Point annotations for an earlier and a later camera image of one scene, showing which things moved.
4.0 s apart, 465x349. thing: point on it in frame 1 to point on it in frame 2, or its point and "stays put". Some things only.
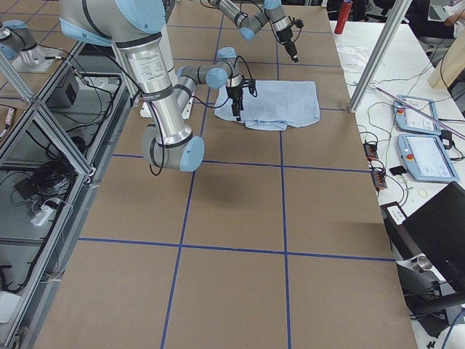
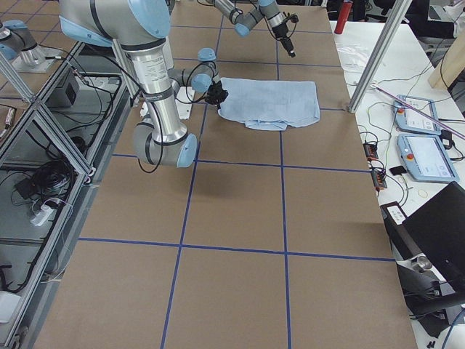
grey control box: [65, 96] stays put
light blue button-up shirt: [277, 105] stays put
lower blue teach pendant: [426, 158] stays put
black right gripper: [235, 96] to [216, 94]
